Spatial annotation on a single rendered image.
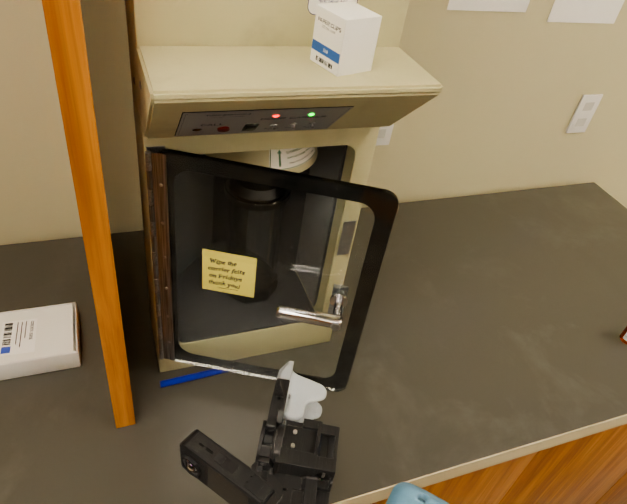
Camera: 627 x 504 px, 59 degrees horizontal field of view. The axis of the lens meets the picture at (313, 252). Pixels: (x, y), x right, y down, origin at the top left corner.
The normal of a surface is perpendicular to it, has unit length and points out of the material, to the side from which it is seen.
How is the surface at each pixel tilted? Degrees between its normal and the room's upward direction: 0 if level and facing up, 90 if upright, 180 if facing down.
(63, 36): 90
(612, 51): 90
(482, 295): 0
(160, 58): 0
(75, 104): 90
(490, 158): 90
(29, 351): 0
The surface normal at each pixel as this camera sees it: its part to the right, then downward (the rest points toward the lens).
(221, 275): -0.13, 0.63
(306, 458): 0.14, -0.76
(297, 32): 0.33, 0.65
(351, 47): 0.60, 0.58
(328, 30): -0.79, 0.31
